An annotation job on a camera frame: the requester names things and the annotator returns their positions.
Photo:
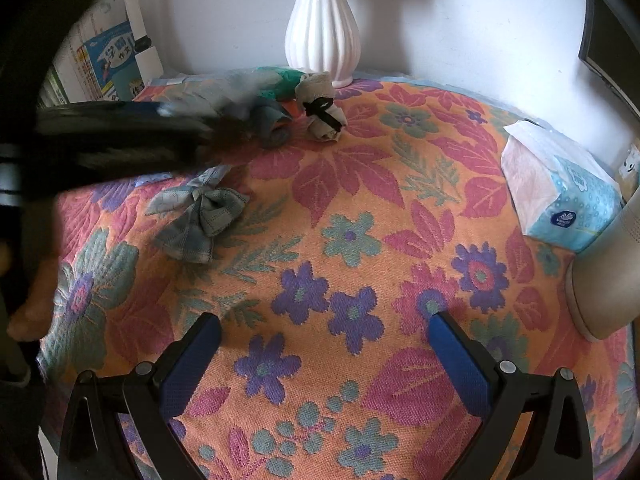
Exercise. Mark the stack of books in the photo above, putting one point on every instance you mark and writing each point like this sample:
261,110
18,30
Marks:
52,90

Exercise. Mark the white paper box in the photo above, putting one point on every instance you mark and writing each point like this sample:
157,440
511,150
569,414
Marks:
145,30

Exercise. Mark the blue tissue pack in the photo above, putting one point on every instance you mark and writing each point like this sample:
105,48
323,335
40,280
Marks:
555,195

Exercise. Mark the white ribbed ceramic vase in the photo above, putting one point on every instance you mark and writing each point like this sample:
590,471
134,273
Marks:
322,35

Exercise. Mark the beige cylinder appliance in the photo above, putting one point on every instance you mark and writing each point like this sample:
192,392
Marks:
610,280

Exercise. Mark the green fabric bundle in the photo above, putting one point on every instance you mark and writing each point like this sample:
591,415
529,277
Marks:
282,82

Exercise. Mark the blue plaid fabric bow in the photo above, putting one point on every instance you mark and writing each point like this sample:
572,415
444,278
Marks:
205,215

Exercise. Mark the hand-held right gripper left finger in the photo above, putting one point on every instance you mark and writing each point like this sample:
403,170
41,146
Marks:
192,360

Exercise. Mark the floral orange tablecloth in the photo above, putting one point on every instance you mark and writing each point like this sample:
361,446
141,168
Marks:
350,200

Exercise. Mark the beige cloth roll black ribbon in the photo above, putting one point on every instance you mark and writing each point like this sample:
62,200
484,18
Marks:
320,105

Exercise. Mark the person's left hand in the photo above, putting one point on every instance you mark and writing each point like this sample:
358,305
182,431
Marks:
35,300

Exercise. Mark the blue grey rolled cloth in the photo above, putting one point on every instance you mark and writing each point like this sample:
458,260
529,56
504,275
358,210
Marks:
272,127

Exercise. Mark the blue cover book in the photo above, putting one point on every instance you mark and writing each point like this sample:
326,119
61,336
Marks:
107,65

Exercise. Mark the desk organizer box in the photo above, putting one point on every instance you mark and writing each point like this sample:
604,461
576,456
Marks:
631,165

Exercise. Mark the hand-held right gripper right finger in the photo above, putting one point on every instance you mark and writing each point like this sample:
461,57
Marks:
460,360

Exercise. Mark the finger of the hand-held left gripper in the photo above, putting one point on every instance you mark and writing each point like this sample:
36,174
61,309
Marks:
125,140

